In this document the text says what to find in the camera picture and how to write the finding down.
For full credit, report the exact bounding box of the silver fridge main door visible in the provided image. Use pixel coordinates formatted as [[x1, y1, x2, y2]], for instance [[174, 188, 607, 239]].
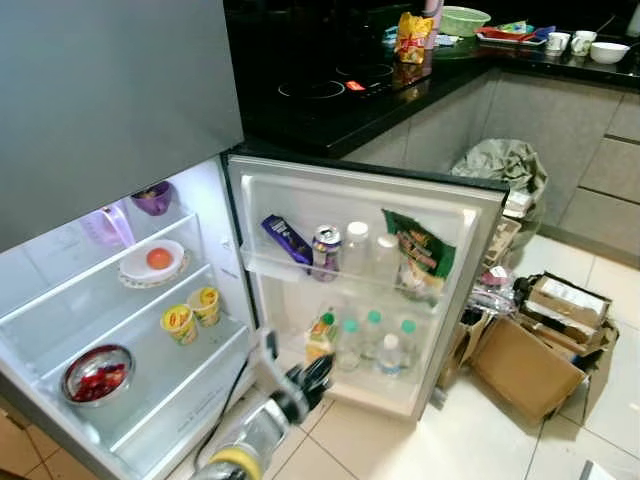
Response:
[[225, 152, 511, 421]]

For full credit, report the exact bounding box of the silver fridge cabinet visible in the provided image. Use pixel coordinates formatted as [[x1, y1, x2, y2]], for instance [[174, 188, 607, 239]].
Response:
[[0, 155, 263, 480]]

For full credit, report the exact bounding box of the small bottle teal cap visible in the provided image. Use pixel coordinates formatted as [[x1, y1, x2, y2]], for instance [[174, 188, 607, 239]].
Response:
[[399, 318, 422, 367], [338, 318, 364, 372], [362, 309, 387, 361]]

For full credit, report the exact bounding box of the small bottle white cap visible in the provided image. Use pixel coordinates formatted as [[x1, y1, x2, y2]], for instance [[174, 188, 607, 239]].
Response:
[[380, 333, 407, 380]]

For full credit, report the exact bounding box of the soda can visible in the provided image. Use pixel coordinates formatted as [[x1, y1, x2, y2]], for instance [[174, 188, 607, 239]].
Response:
[[312, 226, 343, 282]]

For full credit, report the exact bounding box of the white plastic bottle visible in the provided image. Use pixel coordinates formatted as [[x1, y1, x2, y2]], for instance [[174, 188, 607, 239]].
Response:
[[342, 221, 374, 283], [372, 235, 402, 288]]

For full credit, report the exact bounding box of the purple chocolate bar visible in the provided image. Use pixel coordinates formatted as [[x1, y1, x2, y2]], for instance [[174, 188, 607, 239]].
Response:
[[262, 214, 314, 268]]

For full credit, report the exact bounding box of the printed cardboard box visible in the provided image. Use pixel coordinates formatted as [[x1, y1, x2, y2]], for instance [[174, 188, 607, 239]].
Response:
[[438, 300, 493, 393]]

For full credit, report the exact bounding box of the green snack bag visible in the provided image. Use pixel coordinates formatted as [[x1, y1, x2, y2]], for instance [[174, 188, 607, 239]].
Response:
[[382, 208, 458, 301]]

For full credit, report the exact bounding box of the orange fruit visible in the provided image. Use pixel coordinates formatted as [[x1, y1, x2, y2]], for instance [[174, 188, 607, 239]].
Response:
[[146, 248, 174, 272]]

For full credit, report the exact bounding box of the plain cardboard box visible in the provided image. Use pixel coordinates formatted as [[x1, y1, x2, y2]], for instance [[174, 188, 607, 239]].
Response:
[[468, 315, 593, 424]]

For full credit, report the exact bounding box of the metal bowl of red fruit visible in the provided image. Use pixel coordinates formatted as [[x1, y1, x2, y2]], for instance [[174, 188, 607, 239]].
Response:
[[60, 344, 136, 408]]

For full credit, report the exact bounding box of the white patterned plate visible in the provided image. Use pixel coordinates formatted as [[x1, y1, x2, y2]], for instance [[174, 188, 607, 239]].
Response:
[[118, 239, 188, 290]]

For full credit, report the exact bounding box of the brown egg carton stack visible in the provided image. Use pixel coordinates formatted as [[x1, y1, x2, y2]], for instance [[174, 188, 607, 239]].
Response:
[[485, 212, 533, 273]]

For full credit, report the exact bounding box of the purple bowl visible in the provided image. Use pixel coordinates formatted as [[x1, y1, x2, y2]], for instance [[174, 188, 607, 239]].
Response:
[[130, 182, 174, 218]]

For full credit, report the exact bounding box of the black kitchen countertop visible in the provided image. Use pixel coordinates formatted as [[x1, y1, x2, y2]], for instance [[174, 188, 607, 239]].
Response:
[[225, 0, 640, 161]]

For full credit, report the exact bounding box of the clear purple container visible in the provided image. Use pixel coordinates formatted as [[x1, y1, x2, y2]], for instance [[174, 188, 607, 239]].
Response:
[[85, 205, 137, 249]]

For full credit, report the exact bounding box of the cardboard box white label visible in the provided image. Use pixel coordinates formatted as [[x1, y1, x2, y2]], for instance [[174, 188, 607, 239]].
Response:
[[525, 272, 614, 338]]

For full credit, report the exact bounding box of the grey green garbage bag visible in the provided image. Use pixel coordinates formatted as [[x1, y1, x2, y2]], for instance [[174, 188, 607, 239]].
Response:
[[450, 138, 549, 221]]

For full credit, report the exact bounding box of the white flat box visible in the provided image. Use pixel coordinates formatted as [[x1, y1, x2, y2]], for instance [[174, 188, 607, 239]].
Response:
[[580, 462, 617, 480]]

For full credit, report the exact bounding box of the black induction hob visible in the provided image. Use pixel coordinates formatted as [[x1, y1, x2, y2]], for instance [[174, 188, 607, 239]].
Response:
[[262, 55, 433, 113]]

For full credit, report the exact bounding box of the yellow red snack bag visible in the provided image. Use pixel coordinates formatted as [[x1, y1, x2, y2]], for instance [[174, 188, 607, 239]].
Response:
[[396, 12, 435, 67]]

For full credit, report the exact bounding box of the pink bottle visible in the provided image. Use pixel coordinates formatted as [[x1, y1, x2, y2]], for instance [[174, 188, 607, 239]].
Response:
[[422, 0, 444, 51]]

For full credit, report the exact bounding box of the green plastic basket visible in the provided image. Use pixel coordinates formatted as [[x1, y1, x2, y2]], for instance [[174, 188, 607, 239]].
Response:
[[440, 6, 492, 39]]

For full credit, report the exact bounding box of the red tray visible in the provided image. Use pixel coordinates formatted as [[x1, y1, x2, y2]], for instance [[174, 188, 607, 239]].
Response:
[[476, 22, 548, 47]]

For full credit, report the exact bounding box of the white bowl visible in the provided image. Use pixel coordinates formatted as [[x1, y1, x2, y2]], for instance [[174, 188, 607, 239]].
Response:
[[589, 41, 631, 66]]

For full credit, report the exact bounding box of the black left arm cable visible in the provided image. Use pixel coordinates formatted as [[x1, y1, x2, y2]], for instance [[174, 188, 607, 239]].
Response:
[[195, 360, 253, 467]]

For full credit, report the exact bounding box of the pink ribbon strap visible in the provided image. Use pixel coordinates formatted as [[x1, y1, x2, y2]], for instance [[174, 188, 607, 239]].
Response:
[[475, 265, 517, 313]]

